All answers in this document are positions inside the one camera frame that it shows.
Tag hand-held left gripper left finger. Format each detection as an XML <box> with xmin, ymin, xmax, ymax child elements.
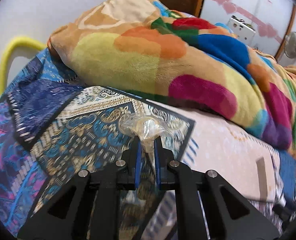
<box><xmin>17</xmin><ymin>136</ymin><xmax>141</xmax><ymax>240</ymax></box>

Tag blue patterned bed sheet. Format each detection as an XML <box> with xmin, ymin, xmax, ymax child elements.
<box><xmin>0</xmin><ymin>47</ymin><xmax>296</xmax><ymax>240</ymax></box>

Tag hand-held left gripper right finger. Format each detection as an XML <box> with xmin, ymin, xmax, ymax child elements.
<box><xmin>154</xmin><ymin>136</ymin><xmax>280</xmax><ymax>240</ymax></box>

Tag grey standing fan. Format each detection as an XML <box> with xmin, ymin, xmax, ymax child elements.
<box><xmin>284</xmin><ymin>31</ymin><xmax>296</xmax><ymax>61</ymax></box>

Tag white wall box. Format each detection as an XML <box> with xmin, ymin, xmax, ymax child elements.
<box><xmin>227</xmin><ymin>15</ymin><xmax>256</xmax><ymax>48</ymax></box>

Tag yellow bed frame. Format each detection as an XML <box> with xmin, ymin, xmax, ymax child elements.
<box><xmin>0</xmin><ymin>36</ymin><xmax>48</xmax><ymax>97</ymax></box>

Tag clear plastic wrapper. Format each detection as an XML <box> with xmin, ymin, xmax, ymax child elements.
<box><xmin>118</xmin><ymin>114</ymin><xmax>165</xmax><ymax>153</ymax></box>

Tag colourful patchwork fleece blanket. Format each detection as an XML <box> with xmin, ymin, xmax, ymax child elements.
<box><xmin>47</xmin><ymin>0</ymin><xmax>296</xmax><ymax>159</ymax></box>

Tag pink heart wall stickers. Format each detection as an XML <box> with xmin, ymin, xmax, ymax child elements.
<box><xmin>208</xmin><ymin>0</ymin><xmax>283</xmax><ymax>43</ymax></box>

